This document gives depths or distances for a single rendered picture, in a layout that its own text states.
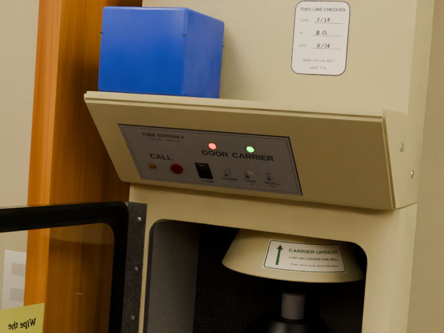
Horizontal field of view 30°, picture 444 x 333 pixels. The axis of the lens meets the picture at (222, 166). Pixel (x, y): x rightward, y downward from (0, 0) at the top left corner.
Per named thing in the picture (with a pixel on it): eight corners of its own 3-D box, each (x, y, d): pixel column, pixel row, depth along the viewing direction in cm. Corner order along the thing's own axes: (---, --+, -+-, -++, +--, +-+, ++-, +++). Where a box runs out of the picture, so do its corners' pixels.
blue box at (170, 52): (141, 96, 97) (146, 19, 96) (219, 102, 93) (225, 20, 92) (96, 91, 87) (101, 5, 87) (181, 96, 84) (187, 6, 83)
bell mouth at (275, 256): (252, 250, 113) (254, 211, 112) (380, 268, 106) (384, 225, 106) (198, 268, 96) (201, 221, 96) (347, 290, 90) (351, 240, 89)
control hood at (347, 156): (128, 180, 98) (133, 96, 98) (402, 209, 86) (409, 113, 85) (74, 184, 88) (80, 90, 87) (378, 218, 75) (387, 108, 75)
